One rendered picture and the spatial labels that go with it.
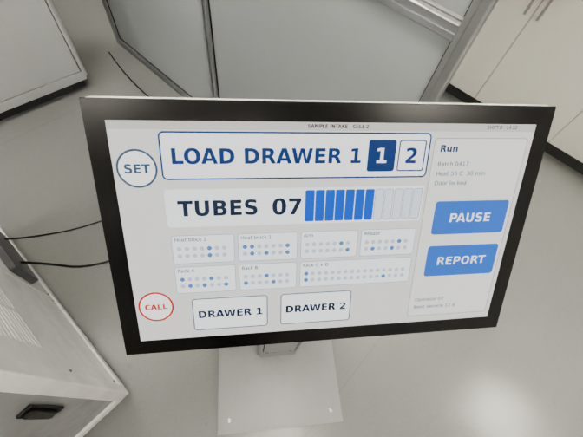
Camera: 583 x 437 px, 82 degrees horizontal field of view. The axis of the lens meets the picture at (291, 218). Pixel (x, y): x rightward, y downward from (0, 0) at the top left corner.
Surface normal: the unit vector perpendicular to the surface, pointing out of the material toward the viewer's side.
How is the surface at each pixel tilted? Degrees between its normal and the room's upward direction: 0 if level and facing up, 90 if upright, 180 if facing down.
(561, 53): 90
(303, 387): 3
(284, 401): 3
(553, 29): 90
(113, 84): 0
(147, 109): 50
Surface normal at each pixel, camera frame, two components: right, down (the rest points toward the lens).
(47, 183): 0.10, -0.51
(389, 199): 0.13, 0.34
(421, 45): -0.68, 0.59
